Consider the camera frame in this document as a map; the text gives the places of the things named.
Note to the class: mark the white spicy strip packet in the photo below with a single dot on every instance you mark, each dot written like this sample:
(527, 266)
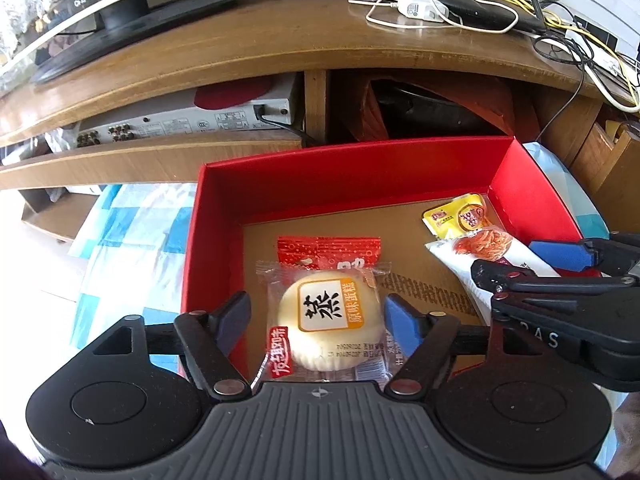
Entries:
(492, 245)

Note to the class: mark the red cardboard box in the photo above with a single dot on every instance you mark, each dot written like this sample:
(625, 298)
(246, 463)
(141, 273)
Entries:
(380, 189)

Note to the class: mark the red bag under stand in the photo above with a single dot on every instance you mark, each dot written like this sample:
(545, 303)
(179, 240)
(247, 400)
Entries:
(436, 105)

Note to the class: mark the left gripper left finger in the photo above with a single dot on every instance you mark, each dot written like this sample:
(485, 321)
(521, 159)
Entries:
(231, 320)

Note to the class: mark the brown cardboard box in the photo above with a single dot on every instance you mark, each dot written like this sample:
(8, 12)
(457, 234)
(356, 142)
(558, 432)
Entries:
(607, 167)

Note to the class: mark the blue white checkered tablecloth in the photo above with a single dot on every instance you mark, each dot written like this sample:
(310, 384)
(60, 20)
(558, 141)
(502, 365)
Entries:
(136, 235)

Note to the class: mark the steamed cake packet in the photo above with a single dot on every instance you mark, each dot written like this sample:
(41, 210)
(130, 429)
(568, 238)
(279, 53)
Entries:
(325, 325)

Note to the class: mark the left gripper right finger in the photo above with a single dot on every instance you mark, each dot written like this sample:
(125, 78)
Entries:
(405, 323)

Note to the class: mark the flat screen television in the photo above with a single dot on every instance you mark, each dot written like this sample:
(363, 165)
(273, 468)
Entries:
(77, 32)

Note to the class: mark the white power adapter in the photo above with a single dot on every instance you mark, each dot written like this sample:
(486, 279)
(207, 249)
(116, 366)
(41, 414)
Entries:
(423, 10)

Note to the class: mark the red white snack packet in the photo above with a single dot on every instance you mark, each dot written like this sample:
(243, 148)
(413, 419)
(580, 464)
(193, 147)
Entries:
(329, 252)

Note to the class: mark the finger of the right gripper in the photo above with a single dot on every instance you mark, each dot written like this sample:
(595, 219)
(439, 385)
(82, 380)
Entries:
(568, 256)

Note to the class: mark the silver av receiver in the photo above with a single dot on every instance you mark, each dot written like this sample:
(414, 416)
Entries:
(237, 105)

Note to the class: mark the yellow sauce mango pouch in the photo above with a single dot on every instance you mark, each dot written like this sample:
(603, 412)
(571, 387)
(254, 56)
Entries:
(459, 217)

